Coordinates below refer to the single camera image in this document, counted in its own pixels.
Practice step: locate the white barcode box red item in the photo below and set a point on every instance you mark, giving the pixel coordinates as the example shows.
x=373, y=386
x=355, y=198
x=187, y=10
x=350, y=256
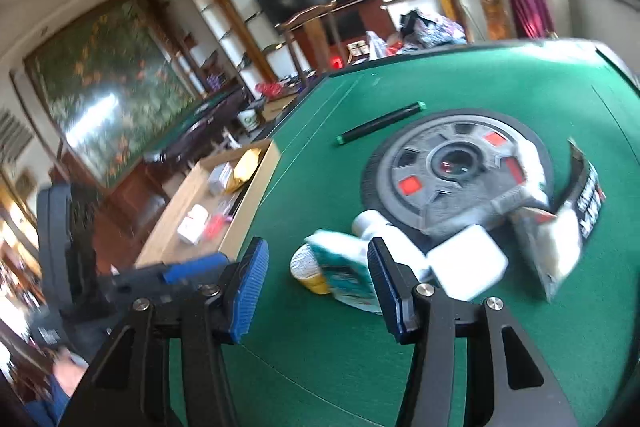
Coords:
x=200, y=225

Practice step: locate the black and white snack bag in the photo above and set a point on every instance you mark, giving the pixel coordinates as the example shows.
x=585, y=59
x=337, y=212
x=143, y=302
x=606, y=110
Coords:
x=553, y=242

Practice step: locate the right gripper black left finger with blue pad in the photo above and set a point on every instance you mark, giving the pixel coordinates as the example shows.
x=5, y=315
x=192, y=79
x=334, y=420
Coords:
x=127, y=382

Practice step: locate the white square plastic box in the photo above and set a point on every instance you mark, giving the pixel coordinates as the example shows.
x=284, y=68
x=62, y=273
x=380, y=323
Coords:
x=468, y=263

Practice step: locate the cardboard box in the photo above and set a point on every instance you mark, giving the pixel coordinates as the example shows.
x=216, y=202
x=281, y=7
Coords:
x=234, y=213

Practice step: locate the person's left hand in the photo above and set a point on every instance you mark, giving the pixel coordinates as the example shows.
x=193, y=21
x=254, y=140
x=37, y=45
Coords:
x=68, y=369

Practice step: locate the black marker green caps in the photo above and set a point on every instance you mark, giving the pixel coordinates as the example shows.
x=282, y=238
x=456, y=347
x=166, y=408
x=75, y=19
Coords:
x=380, y=122

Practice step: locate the wooden chair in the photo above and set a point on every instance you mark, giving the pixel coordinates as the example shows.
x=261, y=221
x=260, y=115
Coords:
x=311, y=22

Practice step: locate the round grey table centre panel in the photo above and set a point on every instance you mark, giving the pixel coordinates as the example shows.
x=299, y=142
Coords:
x=456, y=168

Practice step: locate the large floral painting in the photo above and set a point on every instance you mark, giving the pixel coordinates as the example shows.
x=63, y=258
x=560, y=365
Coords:
x=111, y=87

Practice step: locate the pile of clothes and bags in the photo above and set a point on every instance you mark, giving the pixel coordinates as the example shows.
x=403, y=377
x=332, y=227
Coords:
x=420, y=31

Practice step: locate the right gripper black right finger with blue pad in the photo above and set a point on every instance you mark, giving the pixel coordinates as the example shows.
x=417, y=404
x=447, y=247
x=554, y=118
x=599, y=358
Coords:
x=508, y=383

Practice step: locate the yellow padded envelope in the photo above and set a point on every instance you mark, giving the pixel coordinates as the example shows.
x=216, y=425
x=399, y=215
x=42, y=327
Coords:
x=243, y=170

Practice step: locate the teal blister pack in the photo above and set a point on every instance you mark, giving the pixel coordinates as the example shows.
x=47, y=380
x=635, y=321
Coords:
x=342, y=260

